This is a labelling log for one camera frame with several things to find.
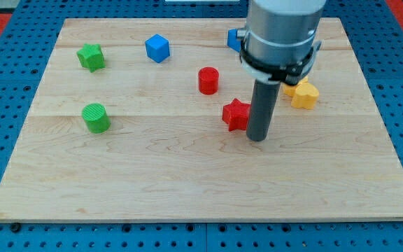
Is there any red star block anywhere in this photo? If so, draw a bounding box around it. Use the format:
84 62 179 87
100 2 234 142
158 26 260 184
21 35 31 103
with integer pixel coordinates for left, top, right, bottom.
222 98 250 132

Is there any red cylinder block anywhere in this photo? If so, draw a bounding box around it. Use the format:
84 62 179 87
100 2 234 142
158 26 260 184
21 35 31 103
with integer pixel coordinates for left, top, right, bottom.
198 66 220 95

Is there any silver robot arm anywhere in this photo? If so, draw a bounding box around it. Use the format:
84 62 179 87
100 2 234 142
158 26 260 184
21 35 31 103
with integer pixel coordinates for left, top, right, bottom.
237 0 326 85

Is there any blue block behind arm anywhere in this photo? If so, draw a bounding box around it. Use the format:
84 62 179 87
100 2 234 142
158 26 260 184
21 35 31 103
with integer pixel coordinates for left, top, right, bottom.
227 28 246 53

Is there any blue cube block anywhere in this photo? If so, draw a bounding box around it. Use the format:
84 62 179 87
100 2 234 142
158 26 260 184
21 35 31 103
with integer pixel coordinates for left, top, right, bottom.
145 34 170 63

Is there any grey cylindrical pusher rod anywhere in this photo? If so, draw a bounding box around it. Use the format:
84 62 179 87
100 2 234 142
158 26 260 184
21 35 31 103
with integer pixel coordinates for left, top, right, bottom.
246 80 281 141

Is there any wooden board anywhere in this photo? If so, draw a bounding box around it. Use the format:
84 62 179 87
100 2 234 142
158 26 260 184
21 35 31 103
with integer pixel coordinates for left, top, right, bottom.
0 17 403 223

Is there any yellow block behind heart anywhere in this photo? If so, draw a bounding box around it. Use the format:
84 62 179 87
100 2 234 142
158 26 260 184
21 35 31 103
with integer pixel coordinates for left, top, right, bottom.
282 76 309 97

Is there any green cylinder block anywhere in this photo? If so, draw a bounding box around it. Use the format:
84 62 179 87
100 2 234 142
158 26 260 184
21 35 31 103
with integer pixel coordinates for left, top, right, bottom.
81 103 111 134

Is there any green star block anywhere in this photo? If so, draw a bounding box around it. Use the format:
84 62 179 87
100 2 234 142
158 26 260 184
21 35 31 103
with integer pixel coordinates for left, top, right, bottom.
76 43 106 73

